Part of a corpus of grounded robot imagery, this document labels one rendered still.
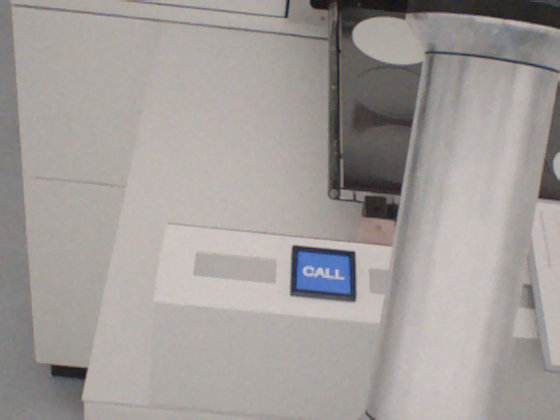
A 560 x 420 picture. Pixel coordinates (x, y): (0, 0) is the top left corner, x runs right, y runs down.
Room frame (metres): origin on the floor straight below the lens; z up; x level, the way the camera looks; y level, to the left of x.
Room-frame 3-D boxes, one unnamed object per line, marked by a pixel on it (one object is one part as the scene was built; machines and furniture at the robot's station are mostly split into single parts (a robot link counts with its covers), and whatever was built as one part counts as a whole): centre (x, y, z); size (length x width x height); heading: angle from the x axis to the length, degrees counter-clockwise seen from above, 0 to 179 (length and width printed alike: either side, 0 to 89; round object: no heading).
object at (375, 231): (0.76, -0.10, 0.89); 0.08 x 0.03 x 0.03; 4
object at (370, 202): (0.82, -0.09, 0.90); 0.04 x 0.02 x 0.03; 4
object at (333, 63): (1.02, -0.04, 0.90); 0.37 x 0.01 x 0.01; 4
